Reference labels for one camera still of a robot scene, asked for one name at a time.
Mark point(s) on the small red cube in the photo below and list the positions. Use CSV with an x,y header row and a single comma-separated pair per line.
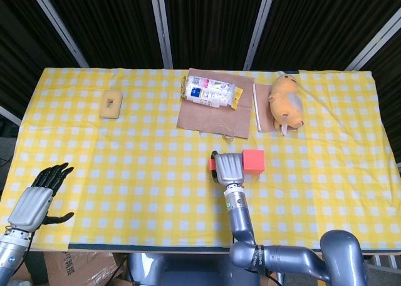
x,y
212,164

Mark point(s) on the yellow sponge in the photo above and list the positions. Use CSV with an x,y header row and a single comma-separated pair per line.
x,y
109,105

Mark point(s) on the cardboard box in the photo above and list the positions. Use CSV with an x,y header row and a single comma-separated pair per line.
x,y
78,267

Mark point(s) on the large red cube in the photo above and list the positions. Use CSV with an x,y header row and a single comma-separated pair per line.
x,y
254,162

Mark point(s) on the brown paper bag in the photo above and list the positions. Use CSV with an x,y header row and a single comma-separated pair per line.
x,y
213,121

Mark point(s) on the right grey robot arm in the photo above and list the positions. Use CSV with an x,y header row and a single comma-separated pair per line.
x,y
241,223

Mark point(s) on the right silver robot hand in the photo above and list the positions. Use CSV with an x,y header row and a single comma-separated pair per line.
x,y
230,170

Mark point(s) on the plastic snack package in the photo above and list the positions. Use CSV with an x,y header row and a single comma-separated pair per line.
x,y
210,93

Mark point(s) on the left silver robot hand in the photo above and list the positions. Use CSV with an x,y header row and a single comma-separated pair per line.
x,y
31,204

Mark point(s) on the yellow checkered tablecloth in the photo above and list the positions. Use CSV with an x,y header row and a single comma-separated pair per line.
x,y
141,189

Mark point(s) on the grey robot torso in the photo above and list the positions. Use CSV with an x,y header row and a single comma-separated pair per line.
x,y
188,270

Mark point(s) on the brown notebook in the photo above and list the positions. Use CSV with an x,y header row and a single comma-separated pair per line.
x,y
264,117

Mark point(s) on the orange plush toy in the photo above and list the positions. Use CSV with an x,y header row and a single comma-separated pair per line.
x,y
286,101

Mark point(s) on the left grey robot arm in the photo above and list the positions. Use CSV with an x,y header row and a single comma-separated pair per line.
x,y
11,254

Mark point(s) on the white frame post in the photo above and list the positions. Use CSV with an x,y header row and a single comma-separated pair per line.
x,y
372,40
260,26
9,115
161,26
59,27

